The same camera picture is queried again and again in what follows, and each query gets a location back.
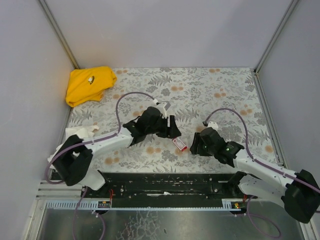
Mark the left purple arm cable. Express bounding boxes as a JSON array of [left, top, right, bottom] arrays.
[[44, 91, 157, 185]]

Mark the white crumpled cloth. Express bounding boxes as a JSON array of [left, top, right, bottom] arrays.
[[47, 124, 100, 162]]

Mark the floral patterned table mat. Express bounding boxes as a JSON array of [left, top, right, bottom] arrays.
[[68, 67, 279, 173]]

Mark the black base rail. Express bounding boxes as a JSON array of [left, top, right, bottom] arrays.
[[85, 171, 247, 199]]

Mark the yellow folded cloth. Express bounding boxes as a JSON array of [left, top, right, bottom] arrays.
[[65, 66, 117, 108]]

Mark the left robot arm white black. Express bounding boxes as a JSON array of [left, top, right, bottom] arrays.
[[52, 106, 182, 191]]

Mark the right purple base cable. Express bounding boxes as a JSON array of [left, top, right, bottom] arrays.
[[243, 194, 281, 239]]

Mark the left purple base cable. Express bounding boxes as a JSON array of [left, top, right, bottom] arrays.
[[72, 187, 106, 240]]

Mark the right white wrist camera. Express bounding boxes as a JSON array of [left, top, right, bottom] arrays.
[[202, 121, 219, 130]]

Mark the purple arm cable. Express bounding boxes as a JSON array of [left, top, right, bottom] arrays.
[[44, 91, 157, 185], [201, 108, 320, 195]]

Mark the red white staple box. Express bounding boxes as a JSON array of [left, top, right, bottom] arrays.
[[172, 137, 188, 152]]

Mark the white slotted cable duct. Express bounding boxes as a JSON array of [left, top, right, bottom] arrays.
[[46, 199, 241, 213]]

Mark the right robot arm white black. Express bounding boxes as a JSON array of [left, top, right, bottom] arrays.
[[190, 127, 320, 224]]

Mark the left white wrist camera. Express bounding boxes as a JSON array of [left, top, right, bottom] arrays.
[[153, 99, 171, 119]]

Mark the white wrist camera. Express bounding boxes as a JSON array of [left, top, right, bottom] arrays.
[[153, 99, 171, 119], [202, 121, 219, 130]]

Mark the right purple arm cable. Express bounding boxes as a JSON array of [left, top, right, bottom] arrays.
[[201, 108, 320, 195]]

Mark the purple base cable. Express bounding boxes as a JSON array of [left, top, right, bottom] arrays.
[[243, 194, 281, 239], [72, 187, 106, 240]]

